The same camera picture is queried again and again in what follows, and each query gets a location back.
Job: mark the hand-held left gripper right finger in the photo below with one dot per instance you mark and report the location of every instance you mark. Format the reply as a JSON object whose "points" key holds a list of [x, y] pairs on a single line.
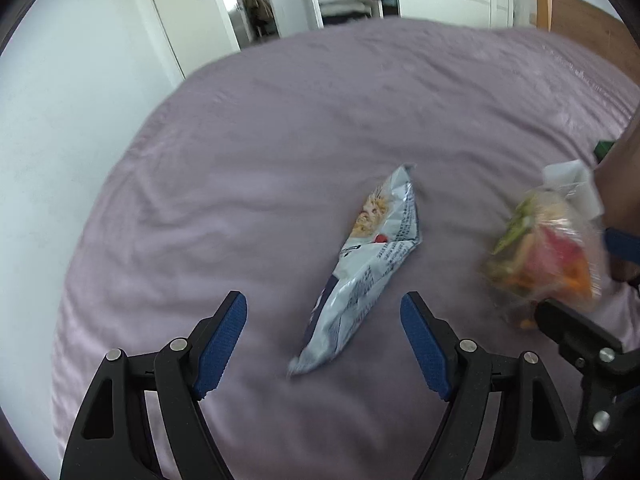
{"points": [[425, 345]]}

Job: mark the white door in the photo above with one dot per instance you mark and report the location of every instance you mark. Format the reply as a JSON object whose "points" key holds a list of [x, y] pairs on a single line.
{"points": [[185, 15]]}

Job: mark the silver blue snack bag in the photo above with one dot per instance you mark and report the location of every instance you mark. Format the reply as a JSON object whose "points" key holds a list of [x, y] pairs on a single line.
{"points": [[370, 270]]}

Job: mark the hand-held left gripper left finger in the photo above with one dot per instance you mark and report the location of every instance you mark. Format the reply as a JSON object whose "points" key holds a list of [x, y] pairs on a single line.
{"points": [[225, 345]]}

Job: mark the brown hanging bag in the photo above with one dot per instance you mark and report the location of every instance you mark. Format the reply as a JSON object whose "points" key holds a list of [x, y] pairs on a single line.
{"points": [[259, 10]]}

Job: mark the wooden headboard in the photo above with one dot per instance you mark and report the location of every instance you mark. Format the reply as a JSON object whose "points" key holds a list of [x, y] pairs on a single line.
{"points": [[580, 25]]}

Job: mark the purple bed sheet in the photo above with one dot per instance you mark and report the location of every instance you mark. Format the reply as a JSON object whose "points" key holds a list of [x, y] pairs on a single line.
{"points": [[275, 150]]}

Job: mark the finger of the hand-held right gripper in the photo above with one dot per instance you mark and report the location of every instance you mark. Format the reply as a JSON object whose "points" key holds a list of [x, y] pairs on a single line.
{"points": [[590, 350], [622, 245]]}

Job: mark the small green object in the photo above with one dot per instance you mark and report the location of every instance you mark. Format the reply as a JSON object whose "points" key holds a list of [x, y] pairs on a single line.
{"points": [[602, 148]]}

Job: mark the clear bag of colourful snacks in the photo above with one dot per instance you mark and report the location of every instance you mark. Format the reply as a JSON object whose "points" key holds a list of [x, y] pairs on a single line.
{"points": [[545, 255]]}

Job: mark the folded light clothes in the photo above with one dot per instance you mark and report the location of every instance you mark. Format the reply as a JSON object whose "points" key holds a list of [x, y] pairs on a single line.
{"points": [[345, 10]]}

